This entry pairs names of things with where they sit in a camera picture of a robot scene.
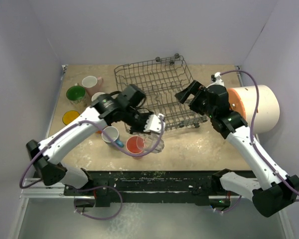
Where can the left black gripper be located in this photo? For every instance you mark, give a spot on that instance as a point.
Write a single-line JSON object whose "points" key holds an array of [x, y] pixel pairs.
{"points": [[141, 129]]}

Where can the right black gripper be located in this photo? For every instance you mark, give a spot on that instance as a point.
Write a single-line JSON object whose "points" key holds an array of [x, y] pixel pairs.
{"points": [[182, 96]]}

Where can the pink tumbler cup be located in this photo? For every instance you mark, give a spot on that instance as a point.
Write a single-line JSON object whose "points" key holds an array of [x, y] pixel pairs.
{"points": [[135, 146]]}

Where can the clear glass cup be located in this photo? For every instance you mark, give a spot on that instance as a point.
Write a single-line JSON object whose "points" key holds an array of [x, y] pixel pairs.
{"points": [[153, 143]]}

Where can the blue mug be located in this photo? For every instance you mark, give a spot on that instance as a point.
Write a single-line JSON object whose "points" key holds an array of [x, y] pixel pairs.
{"points": [[112, 133]]}

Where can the black mug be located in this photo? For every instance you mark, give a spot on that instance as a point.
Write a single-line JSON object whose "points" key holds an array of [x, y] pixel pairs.
{"points": [[96, 95]]}

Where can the pink mug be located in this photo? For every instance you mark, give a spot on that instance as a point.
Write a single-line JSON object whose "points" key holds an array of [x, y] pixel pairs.
{"points": [[92, 84]]}

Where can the white cat mug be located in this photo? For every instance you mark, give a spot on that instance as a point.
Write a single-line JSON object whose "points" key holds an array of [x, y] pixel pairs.
{"points": [[76, 95]]}

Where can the yellow mug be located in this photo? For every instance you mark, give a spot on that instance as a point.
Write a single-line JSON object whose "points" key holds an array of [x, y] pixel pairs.
{"points": [[69, 117]]}

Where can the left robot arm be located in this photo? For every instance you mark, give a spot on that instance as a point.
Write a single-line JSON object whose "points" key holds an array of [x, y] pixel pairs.
{"points": [[46, 155]]}

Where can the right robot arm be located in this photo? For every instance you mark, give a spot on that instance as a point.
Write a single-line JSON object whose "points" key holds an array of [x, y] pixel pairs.
{"points": [[273, 189]]}

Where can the orange and yellow lid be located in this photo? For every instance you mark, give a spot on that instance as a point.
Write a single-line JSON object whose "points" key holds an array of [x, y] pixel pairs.
{"points": [[235, 100]]}

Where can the white cylinder container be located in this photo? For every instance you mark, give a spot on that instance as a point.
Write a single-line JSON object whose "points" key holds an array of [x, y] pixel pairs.
{"points": [[268, 111]]}

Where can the grey wire dish rack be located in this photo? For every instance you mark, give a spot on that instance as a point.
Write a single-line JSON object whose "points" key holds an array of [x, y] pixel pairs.
{"points": [[161, 79]]}

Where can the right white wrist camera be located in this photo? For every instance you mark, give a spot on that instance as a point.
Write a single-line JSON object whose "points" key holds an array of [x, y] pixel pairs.
{"points": [[216, 79]]}

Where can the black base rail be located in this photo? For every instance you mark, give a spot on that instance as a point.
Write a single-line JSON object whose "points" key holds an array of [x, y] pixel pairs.
{"points": [[202, 188]]}

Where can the aluminium frame rail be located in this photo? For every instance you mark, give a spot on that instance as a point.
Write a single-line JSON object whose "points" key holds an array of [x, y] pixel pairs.
{"points": [[229, 182]]}

